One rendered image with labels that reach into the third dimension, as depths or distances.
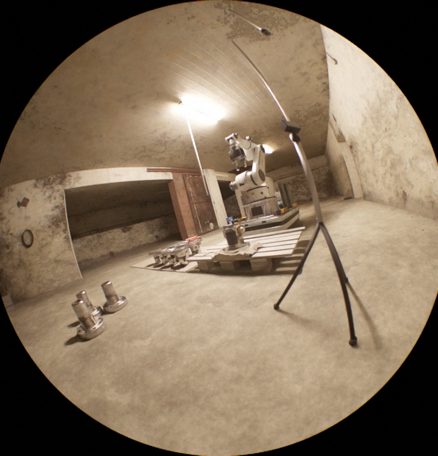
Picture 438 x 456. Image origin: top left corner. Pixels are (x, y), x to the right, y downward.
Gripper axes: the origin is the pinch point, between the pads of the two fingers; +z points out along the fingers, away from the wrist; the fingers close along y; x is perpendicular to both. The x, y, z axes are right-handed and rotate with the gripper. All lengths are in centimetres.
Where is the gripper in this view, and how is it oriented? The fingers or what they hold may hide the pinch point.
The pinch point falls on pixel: (240, 166)
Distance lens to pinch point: 252.2
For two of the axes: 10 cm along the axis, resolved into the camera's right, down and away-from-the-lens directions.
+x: -6.4, 2.3, -7.3
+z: 2.6, 9.6, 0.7
